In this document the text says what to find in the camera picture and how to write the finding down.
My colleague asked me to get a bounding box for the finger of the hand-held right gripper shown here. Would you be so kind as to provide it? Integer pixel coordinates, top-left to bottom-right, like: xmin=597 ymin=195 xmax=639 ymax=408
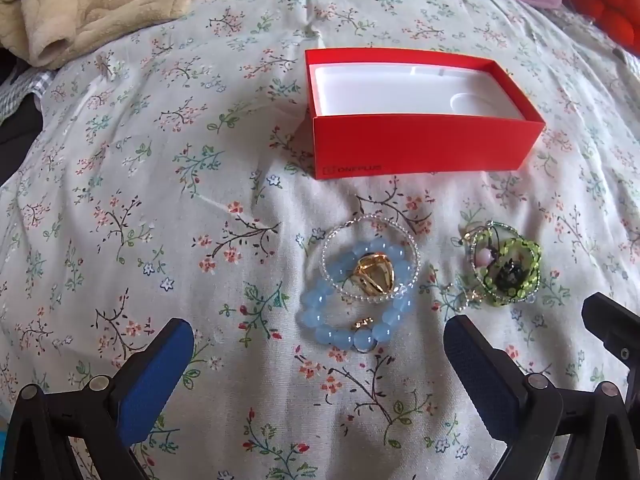
xmin=582 ymin=291 xmax=640 ymax=411

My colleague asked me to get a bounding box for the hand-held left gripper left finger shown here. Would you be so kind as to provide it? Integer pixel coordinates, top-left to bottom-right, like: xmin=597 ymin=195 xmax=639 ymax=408
xmin=6 ymin=318 xmax=195 ymax=480

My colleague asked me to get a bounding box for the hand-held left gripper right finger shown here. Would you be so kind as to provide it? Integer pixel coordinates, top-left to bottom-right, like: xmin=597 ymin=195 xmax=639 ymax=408
xmin=443 ymin=314 xmax=640 ymax=480

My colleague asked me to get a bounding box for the black hair claw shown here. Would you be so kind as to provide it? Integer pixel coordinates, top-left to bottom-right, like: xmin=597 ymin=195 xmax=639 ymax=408
xmin=494 ymin=257 xmax=527 ymax=287

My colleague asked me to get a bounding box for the green bead bracelet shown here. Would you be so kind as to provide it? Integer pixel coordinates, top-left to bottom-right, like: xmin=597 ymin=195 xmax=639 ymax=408
xmin=469 ymin=229 xmax=544 ymax=309

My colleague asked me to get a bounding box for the thin bracelet with pink bead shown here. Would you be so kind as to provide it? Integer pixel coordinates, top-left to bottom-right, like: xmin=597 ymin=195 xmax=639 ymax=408
xmin=460 ymin=220 xmax=523 ymax=272

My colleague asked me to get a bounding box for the gold ring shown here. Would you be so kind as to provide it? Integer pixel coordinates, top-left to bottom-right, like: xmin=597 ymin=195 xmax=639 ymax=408
xmin=347 ymin=253 xmax=399 ymax=295

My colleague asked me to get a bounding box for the blue bead bracelet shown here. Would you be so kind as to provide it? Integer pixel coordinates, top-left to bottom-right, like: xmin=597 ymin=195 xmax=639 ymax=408
xmin=300 ymin=239 xmax=418 ymax=354

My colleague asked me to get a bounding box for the clear bead bracelet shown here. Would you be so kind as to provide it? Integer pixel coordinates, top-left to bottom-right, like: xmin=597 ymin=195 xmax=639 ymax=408
xmin=321 ymin=213 xmax=421 ymax=304

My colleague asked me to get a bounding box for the red cardboard box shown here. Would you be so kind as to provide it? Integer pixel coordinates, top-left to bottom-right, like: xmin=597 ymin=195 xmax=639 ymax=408
xmin=305 ymin=47 xmax=546 ymax=181

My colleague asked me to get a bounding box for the floral bed sheet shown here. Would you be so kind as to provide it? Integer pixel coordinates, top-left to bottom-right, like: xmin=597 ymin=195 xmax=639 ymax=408
xmin=0 ymin=0 xmax=640 ymax=480

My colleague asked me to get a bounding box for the dark cloth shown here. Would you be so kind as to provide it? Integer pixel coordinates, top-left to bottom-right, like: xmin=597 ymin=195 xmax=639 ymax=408
xmin=0 ymin=55 xmax=47 ymax=187

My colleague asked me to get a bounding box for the grey plaid cloth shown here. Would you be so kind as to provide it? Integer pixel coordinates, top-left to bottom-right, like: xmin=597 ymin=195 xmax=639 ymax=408
xmin=0 ymin=66 xmax=54 ymax=117

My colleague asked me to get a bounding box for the red cushion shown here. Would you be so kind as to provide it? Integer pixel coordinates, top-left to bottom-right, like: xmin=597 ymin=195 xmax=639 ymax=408
xmin=560 ymin=0 xmax=640 ymax=57

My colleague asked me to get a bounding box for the beige fleece blanket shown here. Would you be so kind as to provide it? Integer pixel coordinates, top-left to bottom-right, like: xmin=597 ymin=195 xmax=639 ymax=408
xmin=0 ymin=0 xmax=236 ymax=69

